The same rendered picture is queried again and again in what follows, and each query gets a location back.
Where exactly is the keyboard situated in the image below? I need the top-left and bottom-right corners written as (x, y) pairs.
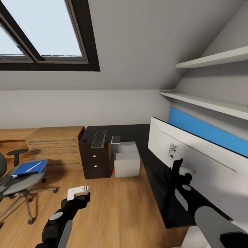
top-left (91, 131), bottom-right (106, 148)

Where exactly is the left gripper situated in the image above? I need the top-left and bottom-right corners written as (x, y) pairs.
top-left (61, 192), bottom-right (90, 214)

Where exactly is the notebook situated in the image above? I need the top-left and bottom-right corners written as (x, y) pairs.
top-left (111, 136), bottom-right (120, 144)

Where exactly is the swivel chair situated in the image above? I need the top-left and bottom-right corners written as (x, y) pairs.
top-left (0, 148), bottom-right (58, 226)

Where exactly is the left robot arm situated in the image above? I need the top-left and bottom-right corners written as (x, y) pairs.
top-left (35, 185), bottom-right (90, 248)

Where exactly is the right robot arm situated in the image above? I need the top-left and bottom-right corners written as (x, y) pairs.
top-left (168, 167), bottom-right (248, 248)

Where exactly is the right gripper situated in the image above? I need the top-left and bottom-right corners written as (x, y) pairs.
top-left (168, 168), bottom-right (192, 184)

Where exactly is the monitor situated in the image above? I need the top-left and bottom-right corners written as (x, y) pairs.
top-left (148, 117), bottom-right (248, 230)

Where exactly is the folder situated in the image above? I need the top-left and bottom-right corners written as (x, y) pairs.
top-left (12, 160), bottom-right (48, 178)

